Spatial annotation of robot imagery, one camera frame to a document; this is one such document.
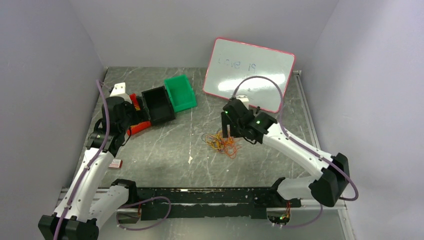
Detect orange cables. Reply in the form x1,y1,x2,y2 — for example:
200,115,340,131
202,129,243,160

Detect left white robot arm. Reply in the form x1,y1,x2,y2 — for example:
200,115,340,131
38,96,149,240

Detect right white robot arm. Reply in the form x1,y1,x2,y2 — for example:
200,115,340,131
221,98,350,207

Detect red plastic bin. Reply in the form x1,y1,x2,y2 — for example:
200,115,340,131
126,93,152,136

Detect black plastic bin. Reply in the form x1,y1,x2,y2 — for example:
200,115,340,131
141,86,176,126

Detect green plastic bin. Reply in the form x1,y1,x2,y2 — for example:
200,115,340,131
164,74,197,113

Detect small red white box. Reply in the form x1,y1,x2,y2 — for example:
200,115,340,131
108,159,123,169

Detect pink framed whiteboard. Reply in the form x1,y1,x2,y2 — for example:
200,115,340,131
203,37,296,113

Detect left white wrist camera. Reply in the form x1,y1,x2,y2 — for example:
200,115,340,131
109,82,128,98

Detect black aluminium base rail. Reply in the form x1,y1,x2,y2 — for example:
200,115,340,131
56,185,345,223

